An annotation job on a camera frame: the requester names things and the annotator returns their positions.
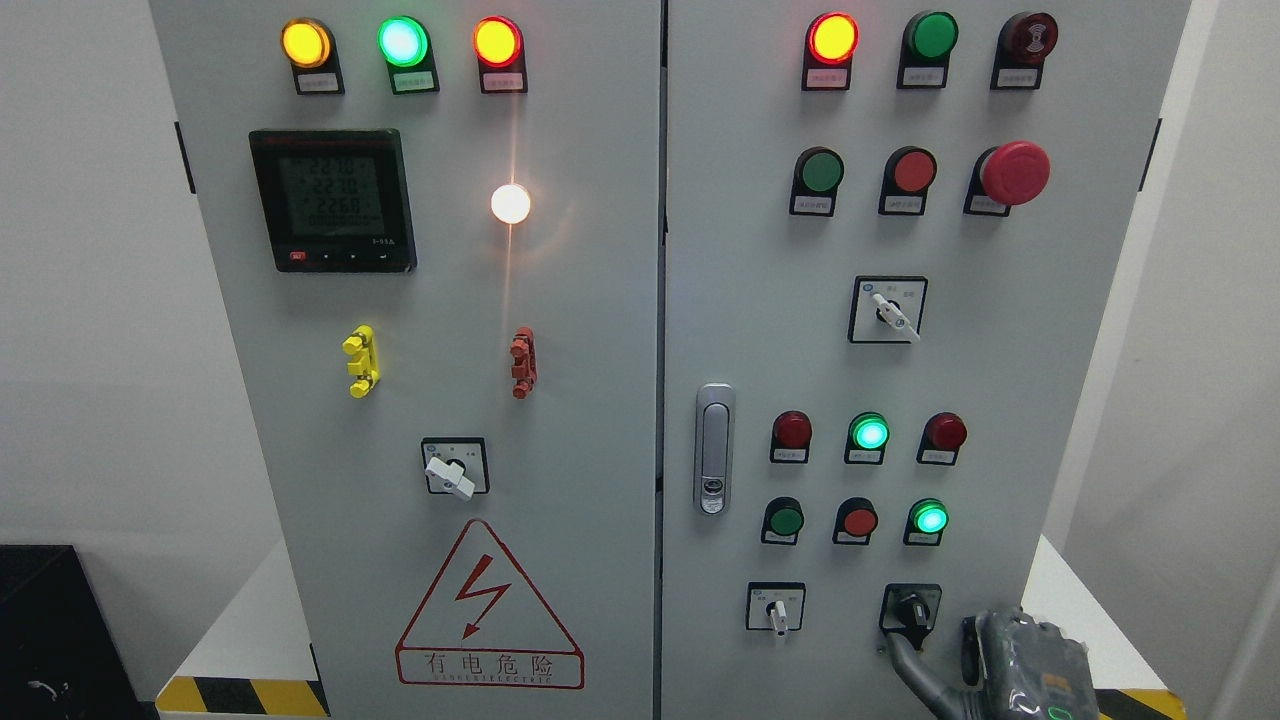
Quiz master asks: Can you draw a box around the black rotary knob switch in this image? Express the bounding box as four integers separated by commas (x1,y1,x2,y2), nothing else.
879,583,943,652

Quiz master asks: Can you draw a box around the grey electrical control cabinet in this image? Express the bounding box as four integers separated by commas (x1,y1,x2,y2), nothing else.
150,1,1190,719

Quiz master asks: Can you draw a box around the red terminal connector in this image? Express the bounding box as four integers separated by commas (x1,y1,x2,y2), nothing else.
509,325,538,398

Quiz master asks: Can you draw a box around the dark red indicator left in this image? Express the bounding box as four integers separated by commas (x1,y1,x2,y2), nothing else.
771,410,813,464

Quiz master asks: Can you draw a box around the dark red indicator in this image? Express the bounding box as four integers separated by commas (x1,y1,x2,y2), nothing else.
916,413,968,466
771,410,813,464

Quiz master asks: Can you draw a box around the white glowing lamp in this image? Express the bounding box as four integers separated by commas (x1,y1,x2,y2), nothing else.
490,183,532,225

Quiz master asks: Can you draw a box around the green lit indicator middle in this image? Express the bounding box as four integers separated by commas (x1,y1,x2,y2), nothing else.
844,413,890,465

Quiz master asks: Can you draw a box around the green push button upper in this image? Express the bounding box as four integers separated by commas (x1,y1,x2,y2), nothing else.
788,146,845,217

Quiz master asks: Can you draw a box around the red push button lower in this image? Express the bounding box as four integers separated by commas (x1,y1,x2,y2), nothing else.
832,497,879,546

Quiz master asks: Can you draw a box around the red push button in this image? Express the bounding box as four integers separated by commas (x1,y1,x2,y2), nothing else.
832,497,879,546
878,146,938,217

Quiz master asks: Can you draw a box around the yellow terminal connector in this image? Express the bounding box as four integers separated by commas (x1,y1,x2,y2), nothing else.
342,324,381,398

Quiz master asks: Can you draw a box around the red electric hazard warning sticker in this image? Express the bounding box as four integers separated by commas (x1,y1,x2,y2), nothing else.
396,518,585,691

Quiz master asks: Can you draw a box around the dark red indicator right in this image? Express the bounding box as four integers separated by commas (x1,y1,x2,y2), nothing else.
916,413,968,466

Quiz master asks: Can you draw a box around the green lit push button lower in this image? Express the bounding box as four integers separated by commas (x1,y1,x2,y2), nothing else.
902,498,950,547

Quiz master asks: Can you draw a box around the red push button upper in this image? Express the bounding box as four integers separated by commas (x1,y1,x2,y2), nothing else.
878,146,938,217

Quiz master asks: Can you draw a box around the black digital power meter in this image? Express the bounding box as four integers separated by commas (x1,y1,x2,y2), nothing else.
250,128,417,273

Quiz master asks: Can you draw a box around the red indicator light top left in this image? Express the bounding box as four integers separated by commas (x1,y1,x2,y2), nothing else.
474,15,529,94

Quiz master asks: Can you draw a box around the red lit indicator right door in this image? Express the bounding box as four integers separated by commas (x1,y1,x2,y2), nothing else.
801,12,860,91

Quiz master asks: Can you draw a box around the green indicator light top left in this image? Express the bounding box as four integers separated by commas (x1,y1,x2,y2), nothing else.
378,15,439,95

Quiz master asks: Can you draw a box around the red emergency stop mushroom button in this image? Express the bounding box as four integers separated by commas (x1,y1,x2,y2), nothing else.
963,140,1052,217

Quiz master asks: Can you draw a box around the green indicator top right door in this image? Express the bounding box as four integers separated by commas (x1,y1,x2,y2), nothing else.
897,10,959,90

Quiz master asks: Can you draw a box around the yellow indicator light top left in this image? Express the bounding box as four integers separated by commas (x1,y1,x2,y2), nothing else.
280,17,346,96

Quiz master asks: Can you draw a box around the white platform with hazard stripes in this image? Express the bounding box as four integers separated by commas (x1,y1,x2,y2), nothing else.
157,539,1187,719

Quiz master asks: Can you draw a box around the silver door latch handle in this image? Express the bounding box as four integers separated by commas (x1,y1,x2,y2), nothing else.
694,383,735,516

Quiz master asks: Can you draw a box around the white selector switch left door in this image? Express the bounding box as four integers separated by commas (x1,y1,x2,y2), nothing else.
421,436,490,501

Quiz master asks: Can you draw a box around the white selector switch upper right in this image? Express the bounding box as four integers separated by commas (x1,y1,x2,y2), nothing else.
847,275,928,345

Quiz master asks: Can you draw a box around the white selector switch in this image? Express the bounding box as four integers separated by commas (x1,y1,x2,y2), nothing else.
847,275,928,345
745,582,806,637

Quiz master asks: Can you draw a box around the white selector switch lower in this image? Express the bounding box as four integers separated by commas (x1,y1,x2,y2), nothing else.
745,582,806,637

